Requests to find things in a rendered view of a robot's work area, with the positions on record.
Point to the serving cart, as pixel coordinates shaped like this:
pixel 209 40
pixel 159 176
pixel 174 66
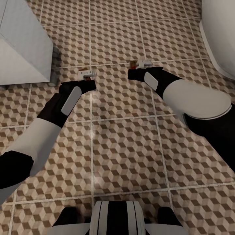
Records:
pixel 26 50

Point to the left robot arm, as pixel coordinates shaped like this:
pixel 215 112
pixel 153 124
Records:
pixel 28 154

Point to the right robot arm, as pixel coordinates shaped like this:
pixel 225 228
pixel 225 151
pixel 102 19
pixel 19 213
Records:
pixel 205 111

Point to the mousetrap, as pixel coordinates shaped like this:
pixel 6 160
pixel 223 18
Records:
pixel 87 78
pixel 133 64

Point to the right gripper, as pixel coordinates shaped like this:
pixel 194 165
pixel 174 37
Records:
pixel 134 74

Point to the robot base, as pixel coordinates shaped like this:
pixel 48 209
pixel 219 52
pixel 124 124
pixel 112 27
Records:
pixel 67 224

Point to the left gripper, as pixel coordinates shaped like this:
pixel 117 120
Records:
pixel 89 85

